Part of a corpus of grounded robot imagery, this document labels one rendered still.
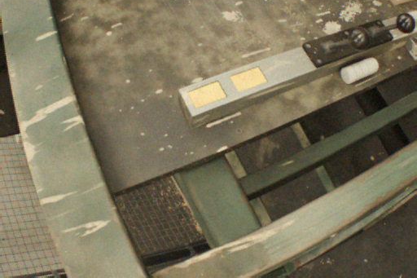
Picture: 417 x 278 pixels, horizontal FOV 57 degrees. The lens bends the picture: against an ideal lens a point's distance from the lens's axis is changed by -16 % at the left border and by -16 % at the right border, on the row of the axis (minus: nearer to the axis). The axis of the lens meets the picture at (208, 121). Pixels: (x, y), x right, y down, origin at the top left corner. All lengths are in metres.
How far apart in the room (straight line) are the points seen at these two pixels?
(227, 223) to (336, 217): 0.17
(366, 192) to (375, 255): 1.82
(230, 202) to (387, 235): 1.78
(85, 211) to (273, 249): 0.25
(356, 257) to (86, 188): 2.10
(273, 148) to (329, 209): 2.12
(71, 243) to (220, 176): 0.28
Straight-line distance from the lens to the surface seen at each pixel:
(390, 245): 2.40
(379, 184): 0.66
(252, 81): 0.69
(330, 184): 2.30
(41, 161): 0.59
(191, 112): 0.65
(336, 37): 0.77
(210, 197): 0.68
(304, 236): 0.60
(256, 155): 2.81
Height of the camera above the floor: 2.12
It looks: 43 degrees down
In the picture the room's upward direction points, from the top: 93 degrees counter-clockwise
